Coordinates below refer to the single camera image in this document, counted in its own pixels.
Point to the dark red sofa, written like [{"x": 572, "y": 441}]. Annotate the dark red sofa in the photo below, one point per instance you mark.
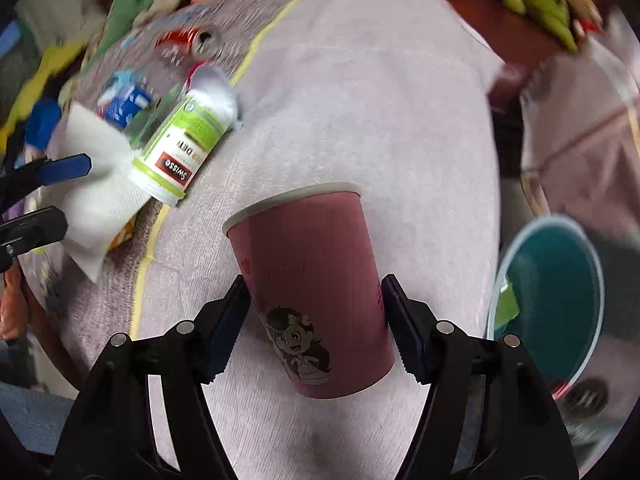
[{"x": 500, "y": 25}]

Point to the teal trash bin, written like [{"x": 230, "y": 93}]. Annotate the teal trash bin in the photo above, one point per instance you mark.
[{"x": 550, "y": 300}]

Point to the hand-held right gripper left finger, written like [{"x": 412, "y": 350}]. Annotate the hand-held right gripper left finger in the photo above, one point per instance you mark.
[{"x": 225, "y": 332}]

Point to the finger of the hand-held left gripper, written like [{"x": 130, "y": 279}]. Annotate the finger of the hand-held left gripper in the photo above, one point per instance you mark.
[
  {"x": 30, "y": 232},
  {"x": 65, "y": 169}
]

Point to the pink cartoon paper cup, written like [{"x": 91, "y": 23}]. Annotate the pink cartoon paper cup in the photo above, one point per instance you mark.
[{"x": 310, "y": 270}]

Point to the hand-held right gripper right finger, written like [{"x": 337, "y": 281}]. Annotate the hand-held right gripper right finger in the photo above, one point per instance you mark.
[{"x": 402, "y": 332}]

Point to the white paper towel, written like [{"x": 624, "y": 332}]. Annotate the white paper towel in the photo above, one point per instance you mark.
[{"x": 95, "y": 200}]

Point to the green plush toy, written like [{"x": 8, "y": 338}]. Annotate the green plush toy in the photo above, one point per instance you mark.
[{"x": 130, "y": 5}]

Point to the green paper scrap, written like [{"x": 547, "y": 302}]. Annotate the green paper scrap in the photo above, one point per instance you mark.
[{"x": 506, "y": 305}]

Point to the plaid bedsheet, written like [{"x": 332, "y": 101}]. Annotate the plaid bedsheet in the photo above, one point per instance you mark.
[{"x": 580, "y": 150}]

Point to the red soda can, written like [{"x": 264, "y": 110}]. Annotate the red soda can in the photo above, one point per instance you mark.
[{"x": 177, "y": 40}]

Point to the yellow plush toy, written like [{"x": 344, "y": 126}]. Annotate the yellow plush toy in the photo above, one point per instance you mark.
[{"x": 40, "y": 75}]

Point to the blue snack wrapper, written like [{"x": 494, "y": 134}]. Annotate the blue snack wrapper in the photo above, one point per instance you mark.
[{"x": 122, "y": 105}]

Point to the grey bag with round emblem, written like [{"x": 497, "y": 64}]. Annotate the grey bag with round emblem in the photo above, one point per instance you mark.
[{"x": 585, "y": 395}]

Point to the small brown teddy bear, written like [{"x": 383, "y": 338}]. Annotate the small brown teddy bear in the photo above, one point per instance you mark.
[{"x": 587, "y": 15}]

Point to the green white supplement bottle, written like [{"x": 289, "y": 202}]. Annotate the green white supplement bottle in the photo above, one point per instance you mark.
[{"x": 185, "y": 140}]

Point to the orange snack packet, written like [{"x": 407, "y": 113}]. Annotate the orange snack packet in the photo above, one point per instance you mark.
[{"x": 125, "y": 235}]

